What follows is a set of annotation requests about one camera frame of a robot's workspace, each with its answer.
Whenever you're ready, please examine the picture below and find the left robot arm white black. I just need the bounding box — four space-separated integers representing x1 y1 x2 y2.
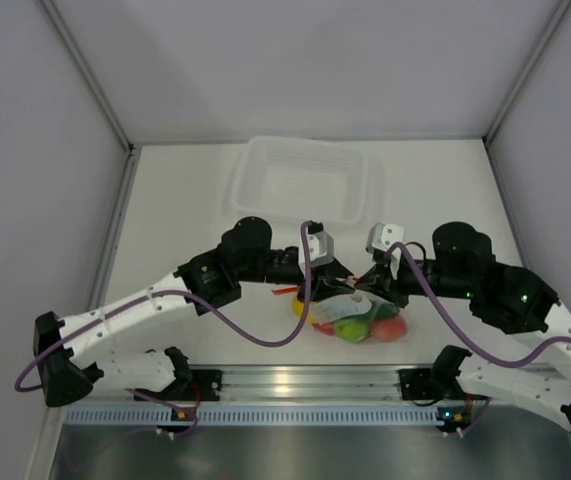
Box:
29 217 352 407

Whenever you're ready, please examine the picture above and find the light green fake vegetable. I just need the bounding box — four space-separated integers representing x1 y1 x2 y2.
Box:
333 319 369 344

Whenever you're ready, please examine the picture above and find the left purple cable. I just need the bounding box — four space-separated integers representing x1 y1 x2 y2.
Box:
13 219 324 392

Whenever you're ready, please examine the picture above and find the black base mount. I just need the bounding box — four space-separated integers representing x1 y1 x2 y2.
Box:
180 369 223 402
398 368 444 403

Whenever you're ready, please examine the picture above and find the pink fake peach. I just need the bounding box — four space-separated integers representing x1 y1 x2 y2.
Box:
370 317 408 343

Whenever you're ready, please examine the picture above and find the yellow fake lemon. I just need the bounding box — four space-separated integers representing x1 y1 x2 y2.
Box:
292 297 316 324

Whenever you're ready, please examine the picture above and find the white slotted cable duct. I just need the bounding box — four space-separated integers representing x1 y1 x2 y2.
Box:
64 405 454 427

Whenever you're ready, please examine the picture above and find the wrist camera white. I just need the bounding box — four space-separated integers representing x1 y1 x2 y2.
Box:
298 221 335 271
366 223 405 280

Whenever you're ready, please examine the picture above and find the red fake apple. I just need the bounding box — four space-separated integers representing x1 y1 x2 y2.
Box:
312 323 335 336

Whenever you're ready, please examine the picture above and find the green fake cucumber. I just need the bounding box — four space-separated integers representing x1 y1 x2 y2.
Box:
366 300 400 323

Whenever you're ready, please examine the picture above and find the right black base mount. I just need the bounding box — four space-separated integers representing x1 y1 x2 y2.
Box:
398 368 444 403

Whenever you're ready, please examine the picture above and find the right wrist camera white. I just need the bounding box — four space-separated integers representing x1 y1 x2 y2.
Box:
366 223 405 280

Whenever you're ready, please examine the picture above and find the clear zip top bag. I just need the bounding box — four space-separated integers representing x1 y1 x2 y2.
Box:
309 277 409 344

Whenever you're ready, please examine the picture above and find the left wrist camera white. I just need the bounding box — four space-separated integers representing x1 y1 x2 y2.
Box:
298 221 335 271

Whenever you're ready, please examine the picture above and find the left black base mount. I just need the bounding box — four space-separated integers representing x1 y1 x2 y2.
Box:
180 369 223 402

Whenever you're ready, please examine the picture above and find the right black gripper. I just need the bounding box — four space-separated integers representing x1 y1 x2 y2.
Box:
354 250 475 308

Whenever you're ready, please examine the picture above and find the aluminium rail frame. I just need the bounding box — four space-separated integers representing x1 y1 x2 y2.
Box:
191 365 430 402

